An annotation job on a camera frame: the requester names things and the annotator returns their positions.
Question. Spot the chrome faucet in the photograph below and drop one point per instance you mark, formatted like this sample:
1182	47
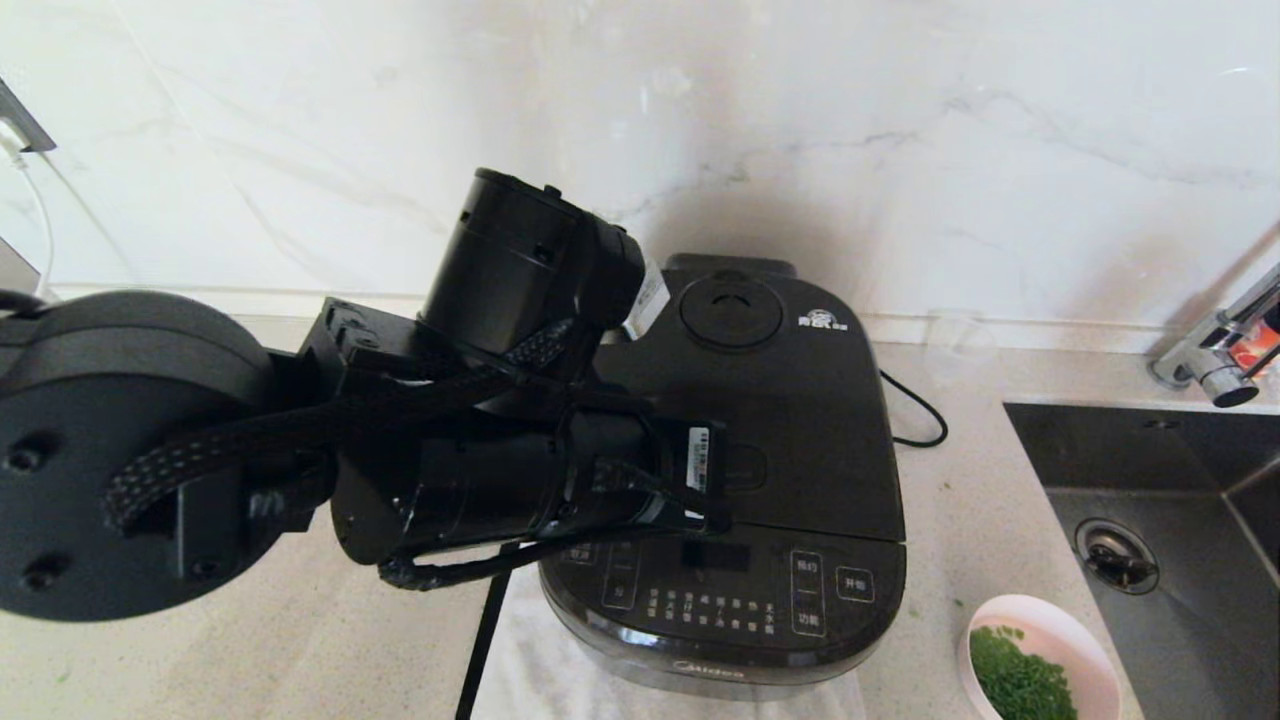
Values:
1195	358

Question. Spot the white towel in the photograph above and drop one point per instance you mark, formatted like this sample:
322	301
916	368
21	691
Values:
540	670

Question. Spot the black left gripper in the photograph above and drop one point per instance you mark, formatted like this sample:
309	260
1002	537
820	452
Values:
625	470

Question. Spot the dark wall socket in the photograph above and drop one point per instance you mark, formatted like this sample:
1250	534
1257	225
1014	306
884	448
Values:
20	120

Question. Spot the steel sink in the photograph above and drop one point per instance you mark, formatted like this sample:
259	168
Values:
1150	450

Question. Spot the chopped green vegetables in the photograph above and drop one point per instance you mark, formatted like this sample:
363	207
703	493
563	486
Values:
1015	680

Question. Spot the grey metal panel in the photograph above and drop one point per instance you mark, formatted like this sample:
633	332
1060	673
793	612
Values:
12	270

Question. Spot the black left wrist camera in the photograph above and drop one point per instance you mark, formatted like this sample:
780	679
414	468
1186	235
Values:
700	460

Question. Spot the clear measuring cup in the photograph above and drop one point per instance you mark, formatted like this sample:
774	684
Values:
960	345

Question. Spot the metal sink drain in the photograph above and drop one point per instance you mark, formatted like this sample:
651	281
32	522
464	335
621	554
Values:
1115	560

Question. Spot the pink bowl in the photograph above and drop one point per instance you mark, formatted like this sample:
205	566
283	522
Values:
1075	640

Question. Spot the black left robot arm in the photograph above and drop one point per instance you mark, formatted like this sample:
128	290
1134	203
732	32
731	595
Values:
120	430

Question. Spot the black rice cooker lid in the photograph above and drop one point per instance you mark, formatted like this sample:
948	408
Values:
800	420

